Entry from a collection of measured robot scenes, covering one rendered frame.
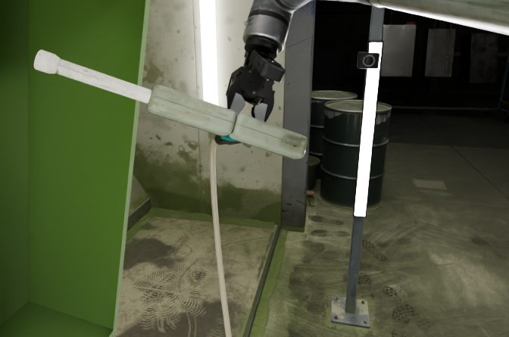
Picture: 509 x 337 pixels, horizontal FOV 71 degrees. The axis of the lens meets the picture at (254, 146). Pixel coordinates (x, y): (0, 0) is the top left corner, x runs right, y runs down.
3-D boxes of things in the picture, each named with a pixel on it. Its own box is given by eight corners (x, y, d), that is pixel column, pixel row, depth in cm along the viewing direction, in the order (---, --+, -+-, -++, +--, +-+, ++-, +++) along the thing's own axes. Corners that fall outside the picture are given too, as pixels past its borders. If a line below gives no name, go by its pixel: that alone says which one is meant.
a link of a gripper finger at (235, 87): (238, 119, 72) (255, 81, 73) (242, 118, 70) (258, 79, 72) (218, 108, 70) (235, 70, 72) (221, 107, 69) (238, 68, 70)
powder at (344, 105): (320, 102, 340) (320, 101, 340) (376, 102, 342) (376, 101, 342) (334, 114, 289) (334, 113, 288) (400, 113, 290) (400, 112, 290)
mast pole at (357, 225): (345, 314, 195) (373, -11, 148) (345, 307, 200) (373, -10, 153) (354, 316, 194) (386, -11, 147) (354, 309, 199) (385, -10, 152)
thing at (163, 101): (266, 144, 90) (315, 135, 69) (262, 162, 89) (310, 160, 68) (58, 75, 74) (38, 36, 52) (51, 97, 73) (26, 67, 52)
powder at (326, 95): (358, 94, 391) (358, 93, 391) (353, 102, 343) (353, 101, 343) (310, 92, 410) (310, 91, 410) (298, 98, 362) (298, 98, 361)
